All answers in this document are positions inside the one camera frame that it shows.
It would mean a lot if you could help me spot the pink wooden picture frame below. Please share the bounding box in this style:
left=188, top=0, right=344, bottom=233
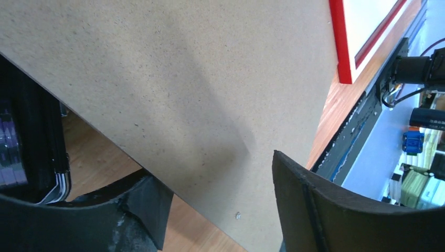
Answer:
left=329, top=0, right=412, bottom=85

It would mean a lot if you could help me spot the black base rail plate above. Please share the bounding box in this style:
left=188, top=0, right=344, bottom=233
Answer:
left=311, top=37, right=409, bottom=185

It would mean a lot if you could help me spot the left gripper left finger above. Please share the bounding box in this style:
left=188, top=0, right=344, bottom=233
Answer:
left=1, top=169, right=173, bottom=251

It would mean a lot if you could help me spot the seascape photo print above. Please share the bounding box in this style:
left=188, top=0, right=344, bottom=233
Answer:
left=343, top=0, right=397, bottom=56

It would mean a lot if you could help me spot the black foam-lined case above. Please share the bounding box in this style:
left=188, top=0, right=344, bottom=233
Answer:
left=1, top=57, right=71, bottom=204

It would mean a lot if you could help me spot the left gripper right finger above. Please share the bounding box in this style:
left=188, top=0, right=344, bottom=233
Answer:
left=272, top=151, right=444, bottom=251

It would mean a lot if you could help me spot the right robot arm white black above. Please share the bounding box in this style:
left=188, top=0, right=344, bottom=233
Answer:
left=393, top=48, right=444, bottom=92

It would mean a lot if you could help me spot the brown backing board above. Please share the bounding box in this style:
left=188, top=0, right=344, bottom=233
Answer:
left=1, top=1, right=337, bottom=251

